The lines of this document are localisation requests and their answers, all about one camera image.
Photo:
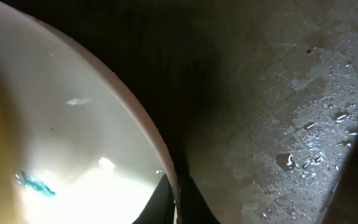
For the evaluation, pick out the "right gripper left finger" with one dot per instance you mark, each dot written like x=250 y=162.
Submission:
x=160 y=208

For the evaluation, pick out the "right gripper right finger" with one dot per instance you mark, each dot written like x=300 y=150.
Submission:
x=194 y=209

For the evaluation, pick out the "white plate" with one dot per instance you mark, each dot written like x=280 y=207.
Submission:
x=76 y=146

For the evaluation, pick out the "large brown serving tray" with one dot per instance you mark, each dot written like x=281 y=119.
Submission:
x=257 y=100

